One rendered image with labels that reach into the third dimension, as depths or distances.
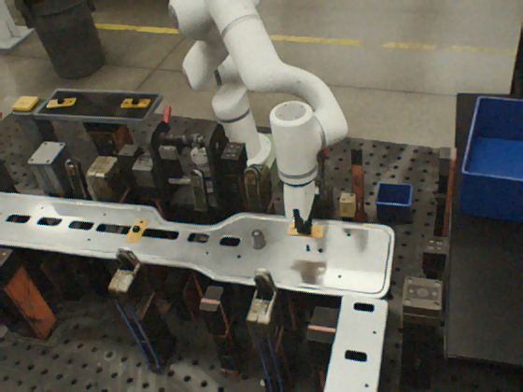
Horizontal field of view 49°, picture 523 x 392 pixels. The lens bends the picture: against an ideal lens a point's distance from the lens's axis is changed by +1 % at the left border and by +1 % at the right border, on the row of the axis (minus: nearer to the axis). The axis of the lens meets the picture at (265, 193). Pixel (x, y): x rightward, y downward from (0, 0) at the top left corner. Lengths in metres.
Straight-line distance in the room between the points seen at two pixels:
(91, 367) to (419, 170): 1.22
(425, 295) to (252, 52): 0.61
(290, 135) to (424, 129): 2.32
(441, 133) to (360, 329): 2.22
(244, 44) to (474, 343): 0.74
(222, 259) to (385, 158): 0.89
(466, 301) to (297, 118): 0.52
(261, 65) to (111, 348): 0.94
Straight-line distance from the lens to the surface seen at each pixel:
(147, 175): 1.62
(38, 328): 1.78
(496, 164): 1.57
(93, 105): 1.79
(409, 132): 3.35
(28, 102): 1.93
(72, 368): 1.74
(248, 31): 1.19
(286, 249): 1.39
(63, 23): 4.32
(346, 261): 1.36
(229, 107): 1.82
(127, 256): 1.37
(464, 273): 1.31
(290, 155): 1.12
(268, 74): 1.15
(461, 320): 1.24
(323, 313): 1.30
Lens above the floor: 2.04
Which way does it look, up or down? 43 degrees down
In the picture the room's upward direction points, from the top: 11 degrees counter-clockwise
